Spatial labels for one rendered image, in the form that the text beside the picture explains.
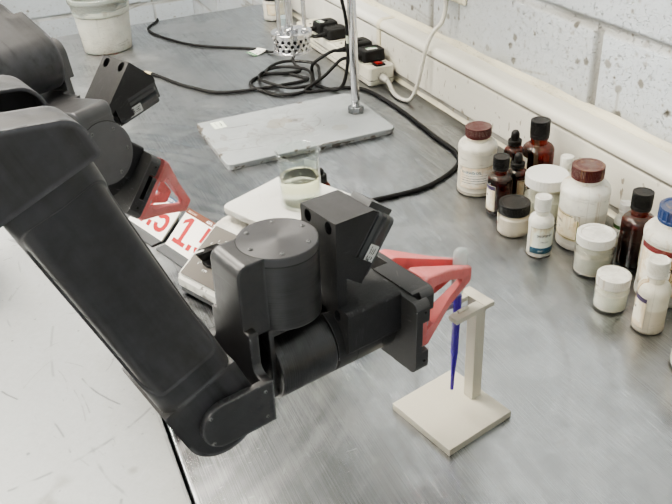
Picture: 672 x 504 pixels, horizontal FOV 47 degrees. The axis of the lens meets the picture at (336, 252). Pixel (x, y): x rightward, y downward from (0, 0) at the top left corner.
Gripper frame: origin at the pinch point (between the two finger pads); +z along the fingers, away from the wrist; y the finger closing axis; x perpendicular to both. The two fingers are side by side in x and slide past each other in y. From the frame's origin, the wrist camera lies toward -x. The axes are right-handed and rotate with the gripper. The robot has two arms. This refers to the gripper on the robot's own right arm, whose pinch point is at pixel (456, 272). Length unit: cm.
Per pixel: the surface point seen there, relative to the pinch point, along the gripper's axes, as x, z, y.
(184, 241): 14.9, -5.5, 44.4
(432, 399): 15.4, -0.4, 1.9
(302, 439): 16.5, -12.8, 6.2
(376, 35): 7, 58, 83
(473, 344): 8.6, 2.3, -0.4
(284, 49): 0, 26, 66
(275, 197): 7.4, 3.1, 34.6
